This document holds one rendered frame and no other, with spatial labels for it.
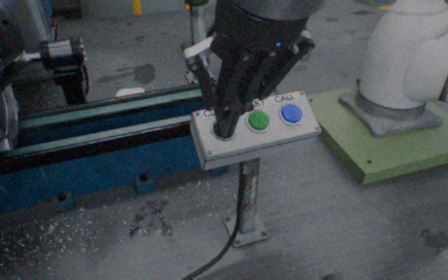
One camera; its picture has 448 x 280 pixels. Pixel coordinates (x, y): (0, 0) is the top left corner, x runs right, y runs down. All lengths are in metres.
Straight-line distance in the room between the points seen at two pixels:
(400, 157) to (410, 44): 0.24
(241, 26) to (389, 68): 0.62
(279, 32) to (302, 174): 0.56
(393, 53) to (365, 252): 0.41
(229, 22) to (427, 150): 0.69
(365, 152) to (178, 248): 0.45
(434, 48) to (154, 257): 0.66
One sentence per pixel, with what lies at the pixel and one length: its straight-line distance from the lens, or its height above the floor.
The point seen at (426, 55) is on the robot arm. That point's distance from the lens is 0.85.
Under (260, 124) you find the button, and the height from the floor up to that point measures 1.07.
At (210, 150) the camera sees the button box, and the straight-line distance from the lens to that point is 0.48.
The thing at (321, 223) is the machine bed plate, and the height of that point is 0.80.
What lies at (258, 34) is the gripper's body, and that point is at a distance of 0.28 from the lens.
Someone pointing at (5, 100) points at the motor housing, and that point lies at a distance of 0.83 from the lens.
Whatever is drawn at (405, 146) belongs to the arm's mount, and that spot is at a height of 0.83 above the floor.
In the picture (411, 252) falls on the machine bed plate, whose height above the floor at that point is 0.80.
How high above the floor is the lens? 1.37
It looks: 40 degrees down
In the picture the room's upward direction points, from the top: straight up
